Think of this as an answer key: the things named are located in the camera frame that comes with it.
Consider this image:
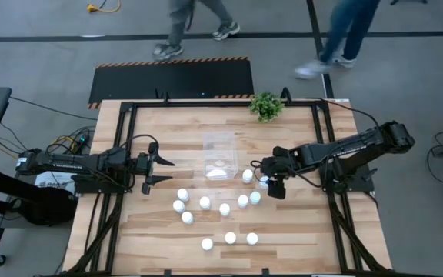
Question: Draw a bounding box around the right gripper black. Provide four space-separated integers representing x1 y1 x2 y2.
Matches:
260 145 298 200

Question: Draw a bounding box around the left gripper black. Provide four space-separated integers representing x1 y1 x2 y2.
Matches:
135 142 175 195

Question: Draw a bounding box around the clear plastic basket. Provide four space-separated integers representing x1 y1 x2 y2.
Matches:
202 131 239 181

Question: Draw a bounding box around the green potted plant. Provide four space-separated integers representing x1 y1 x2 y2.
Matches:
248 91 286 124

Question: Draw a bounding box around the black hazard-striped floor mat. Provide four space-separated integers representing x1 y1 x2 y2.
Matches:
88 56 256 111

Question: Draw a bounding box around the white printed paper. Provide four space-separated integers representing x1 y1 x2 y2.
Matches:
34 169 79 194

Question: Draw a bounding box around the black bag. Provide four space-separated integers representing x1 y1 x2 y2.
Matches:
12 186 78 228

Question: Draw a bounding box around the black desk crossbar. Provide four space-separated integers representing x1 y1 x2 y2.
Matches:
0 165 72 205

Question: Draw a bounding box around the person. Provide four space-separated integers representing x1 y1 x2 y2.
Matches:
294 0 382 81
152 0 241 62

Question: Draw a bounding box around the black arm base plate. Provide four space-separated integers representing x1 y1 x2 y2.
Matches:
70 172 132 195
318 161 377 193

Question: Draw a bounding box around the yellow cable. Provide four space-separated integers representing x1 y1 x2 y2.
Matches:
50 134 79 155

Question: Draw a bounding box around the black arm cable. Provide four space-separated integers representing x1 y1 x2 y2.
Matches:
305 97 380 128

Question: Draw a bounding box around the yellow extension cord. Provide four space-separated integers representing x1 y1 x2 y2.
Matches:
85 0 122 15

